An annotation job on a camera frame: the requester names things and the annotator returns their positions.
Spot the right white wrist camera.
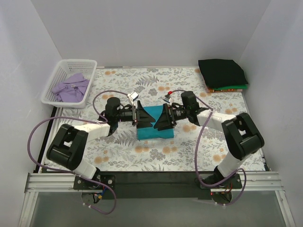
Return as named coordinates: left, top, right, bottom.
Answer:
left=163, top=91, right=173, bottom=105

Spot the black folded t shirt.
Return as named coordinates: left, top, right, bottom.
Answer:
left=198, top=59, right=248, bottom=88

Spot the floral table mat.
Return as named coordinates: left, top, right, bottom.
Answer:
left=47, top=67, right=264, bottom=172

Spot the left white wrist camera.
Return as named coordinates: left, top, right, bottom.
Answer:
left=127, top=92, right=139, bottom=105

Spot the aluminium frame rail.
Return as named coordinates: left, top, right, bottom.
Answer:
left=19, top=171, right=295, bottom=227

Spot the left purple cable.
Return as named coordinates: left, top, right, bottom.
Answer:
left=27, top=89, right=133, bottom=215

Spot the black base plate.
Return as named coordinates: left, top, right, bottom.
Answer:
left=73, top=171, right=242, bottom=201

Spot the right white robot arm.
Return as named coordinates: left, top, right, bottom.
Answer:
left=154, top=90, right=265, bottom=188

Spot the teal t shirt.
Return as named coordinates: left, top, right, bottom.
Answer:
left=137, top=105, right=174, bottom=140

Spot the purple t shirt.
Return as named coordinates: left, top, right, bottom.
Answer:
left=52, top=73, right=89, bottom=103

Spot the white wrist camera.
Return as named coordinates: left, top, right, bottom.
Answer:
left=127, top=92, right=139, bottom=105
left=163, top=91, right=173, bottom=105

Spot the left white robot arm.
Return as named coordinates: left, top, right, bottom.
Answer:
left=46, top=97, right=156, bottom=189

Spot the white plastic basket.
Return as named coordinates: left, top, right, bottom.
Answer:
left=41, top=59, right=97, bottom=109

